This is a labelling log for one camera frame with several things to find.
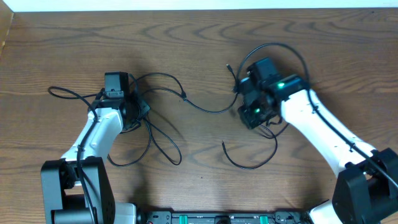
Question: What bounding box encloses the cardboard box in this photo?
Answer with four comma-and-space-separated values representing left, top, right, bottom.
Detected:
0, 0, 14, 53

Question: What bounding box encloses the thin black cable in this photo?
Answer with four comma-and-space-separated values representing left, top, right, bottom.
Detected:
221, 124, 290, 170

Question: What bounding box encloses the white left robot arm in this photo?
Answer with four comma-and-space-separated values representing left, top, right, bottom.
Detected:
40, 72, 149, 223

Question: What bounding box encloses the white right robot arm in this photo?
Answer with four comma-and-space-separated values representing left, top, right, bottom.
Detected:
238, 58, 397, 223

